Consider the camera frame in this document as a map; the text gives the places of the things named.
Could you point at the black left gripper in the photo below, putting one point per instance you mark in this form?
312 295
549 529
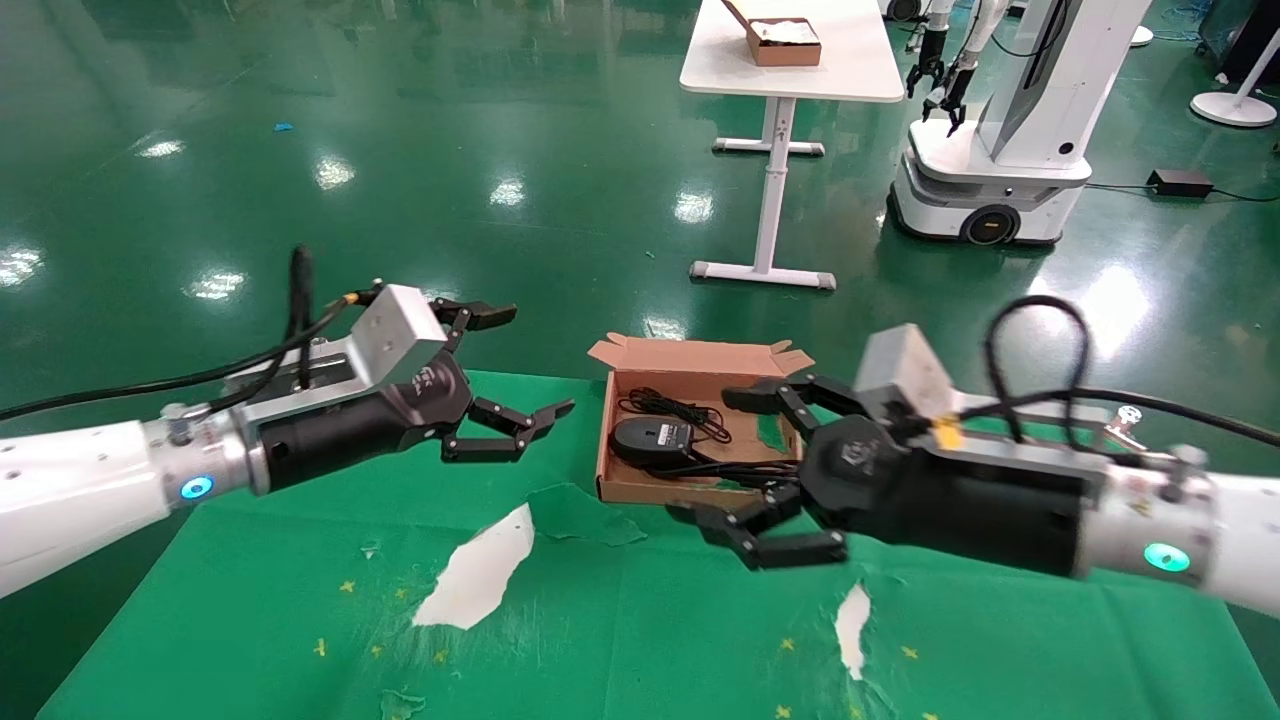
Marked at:
350 430

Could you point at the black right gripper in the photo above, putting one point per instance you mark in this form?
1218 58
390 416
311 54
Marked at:
950 500

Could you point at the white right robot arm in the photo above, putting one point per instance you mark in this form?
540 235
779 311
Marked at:
1240 540

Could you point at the background robot arm with gripper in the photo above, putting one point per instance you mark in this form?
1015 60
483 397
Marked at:
955 95
930 60

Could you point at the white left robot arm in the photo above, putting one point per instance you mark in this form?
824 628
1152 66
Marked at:
70 490

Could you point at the large green scrap inside box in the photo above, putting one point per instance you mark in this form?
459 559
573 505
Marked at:
770 435

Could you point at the open brown cardboard box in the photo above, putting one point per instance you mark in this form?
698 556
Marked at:
650 385

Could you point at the small brown box with contents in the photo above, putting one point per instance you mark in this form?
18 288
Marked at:
785 50

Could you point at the torn green cloth flap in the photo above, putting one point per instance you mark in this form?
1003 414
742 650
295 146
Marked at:
580 515

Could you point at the green tablecloth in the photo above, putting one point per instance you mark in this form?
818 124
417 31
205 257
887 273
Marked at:
650 620

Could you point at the silver bulldog clip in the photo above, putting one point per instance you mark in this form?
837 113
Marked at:
1128 415

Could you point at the white wheeled background robot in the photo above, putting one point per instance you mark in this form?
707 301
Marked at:
1000 160

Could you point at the white background table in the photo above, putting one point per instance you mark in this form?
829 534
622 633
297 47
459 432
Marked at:
800 80

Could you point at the black power adapter brick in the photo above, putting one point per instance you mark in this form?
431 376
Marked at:
1180 183

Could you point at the white round stand base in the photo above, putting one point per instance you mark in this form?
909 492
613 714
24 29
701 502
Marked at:
1235 108

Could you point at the dark background equipment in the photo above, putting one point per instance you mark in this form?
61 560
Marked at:
1250 30

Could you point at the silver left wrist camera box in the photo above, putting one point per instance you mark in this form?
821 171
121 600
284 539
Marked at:
395 335

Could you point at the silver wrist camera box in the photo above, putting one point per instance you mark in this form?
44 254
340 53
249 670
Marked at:
395 335
900 370

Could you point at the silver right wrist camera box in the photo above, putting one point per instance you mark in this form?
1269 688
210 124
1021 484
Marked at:
900 370

